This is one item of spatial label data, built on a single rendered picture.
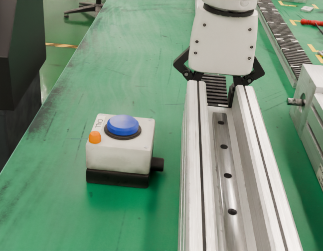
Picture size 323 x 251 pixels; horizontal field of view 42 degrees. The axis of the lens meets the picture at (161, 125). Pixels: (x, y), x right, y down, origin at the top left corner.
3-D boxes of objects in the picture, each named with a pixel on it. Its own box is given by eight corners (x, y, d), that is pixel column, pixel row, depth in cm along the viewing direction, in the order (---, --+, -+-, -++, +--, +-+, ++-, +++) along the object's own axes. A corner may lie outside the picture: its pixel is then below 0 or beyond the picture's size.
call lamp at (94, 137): (89, 136, 52) (89, 128, 51) (101, 137, 52) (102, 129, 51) (87, 143, 51) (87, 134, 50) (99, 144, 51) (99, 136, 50)
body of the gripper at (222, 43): (260, -3, 65) (246, 64, 71) (195, -10, 65) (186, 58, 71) (268, 10, 59) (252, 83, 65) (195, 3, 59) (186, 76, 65)
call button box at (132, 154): (97, 148, 60) (97, 110, 57) (164, 155, 60) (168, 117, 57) (85, 183, 54) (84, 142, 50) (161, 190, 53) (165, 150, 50)
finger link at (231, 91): (251, 71, 69) (244, 107, 73) (232, 69, 69) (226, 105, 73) (254, 79, 67) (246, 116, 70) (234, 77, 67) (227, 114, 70)
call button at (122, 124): (109, 124, 56) (109, 111, 55) (139, 127, 56) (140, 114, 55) (104, 141, 52) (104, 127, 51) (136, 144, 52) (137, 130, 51)
